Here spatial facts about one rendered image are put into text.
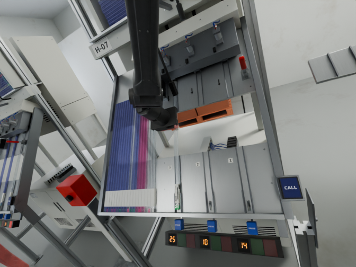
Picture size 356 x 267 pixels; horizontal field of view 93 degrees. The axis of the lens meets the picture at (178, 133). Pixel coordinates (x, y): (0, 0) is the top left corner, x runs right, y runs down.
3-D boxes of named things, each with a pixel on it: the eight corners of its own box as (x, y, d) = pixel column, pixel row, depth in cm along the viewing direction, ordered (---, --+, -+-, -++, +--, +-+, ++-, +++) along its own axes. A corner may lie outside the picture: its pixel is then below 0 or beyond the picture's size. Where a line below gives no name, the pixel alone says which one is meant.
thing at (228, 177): (283, 212, 45) (283, 213, 42) (107, 211, 73) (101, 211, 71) (267, 144, 52) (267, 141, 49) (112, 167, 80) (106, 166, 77)
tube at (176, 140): (180, 209, 56) (178, 209, 55) (176, 209, 56) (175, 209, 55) (176, 81, 74) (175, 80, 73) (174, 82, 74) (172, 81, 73)
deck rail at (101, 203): (112, 213, 75) (100, 215, 70) (108, 213, 76) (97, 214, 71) (125, 80, 100) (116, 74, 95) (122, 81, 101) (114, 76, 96)
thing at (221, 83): (256, 97, 60) (255, 89, 56) (119, 132, 88) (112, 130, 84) (241, 29, 72) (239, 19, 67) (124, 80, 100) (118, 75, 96)
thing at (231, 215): (283, 216, 47) (285, 220, 41) (112, 213, 75) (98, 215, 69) (282, 211, 47) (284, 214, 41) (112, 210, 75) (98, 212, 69)
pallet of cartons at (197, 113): (234, 99, 356) (229, 79, 340) (233, 117, 282) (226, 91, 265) (181, 113, 412) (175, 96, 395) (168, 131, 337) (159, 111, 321)
